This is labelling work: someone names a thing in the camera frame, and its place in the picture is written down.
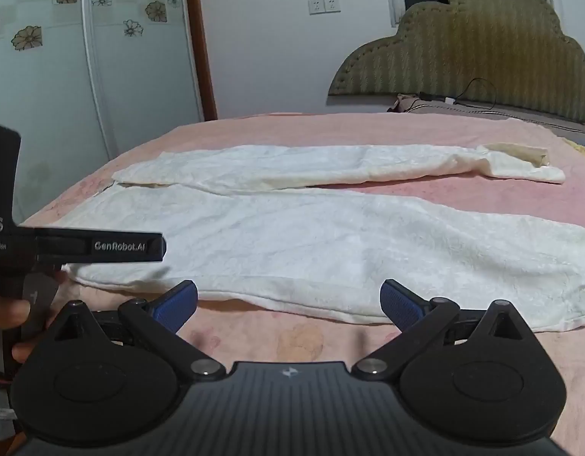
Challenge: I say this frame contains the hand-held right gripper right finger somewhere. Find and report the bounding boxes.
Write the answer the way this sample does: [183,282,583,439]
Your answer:
[352,279,535,383]

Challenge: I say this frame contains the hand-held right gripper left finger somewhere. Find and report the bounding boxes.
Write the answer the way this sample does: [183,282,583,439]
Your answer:
[50,279,227,383]

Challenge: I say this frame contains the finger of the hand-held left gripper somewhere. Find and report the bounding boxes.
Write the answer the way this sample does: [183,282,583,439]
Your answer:
[35,230,168,265]

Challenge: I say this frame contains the white pants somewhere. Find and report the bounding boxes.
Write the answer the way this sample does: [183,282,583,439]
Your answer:
[55,142,585,334]

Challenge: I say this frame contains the person's left hand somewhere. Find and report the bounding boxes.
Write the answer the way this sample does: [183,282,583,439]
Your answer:
[0,293,38,364]

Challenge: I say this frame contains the pink blanket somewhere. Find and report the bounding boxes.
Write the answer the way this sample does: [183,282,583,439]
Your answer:
[17,111,585,421]

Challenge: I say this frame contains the floral print wardrobe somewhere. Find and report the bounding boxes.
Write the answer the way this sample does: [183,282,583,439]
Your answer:
[0,0,206,225]

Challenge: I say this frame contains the beige pillow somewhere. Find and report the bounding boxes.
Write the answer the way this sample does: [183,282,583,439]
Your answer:
[386,94,446,114]

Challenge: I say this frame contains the grey bed sheet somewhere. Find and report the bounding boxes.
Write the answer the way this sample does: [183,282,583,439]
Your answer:
[409,100,585,136]

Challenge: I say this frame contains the olive padded headboard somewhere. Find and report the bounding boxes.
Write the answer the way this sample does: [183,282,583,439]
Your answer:
[327,0,585,125]

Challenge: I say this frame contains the black charger cable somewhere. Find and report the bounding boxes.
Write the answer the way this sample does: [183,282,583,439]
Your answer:
[417,78,585,130]

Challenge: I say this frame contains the brown wooden door frame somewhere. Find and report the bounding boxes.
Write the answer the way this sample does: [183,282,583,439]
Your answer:
[181,0,220,122]

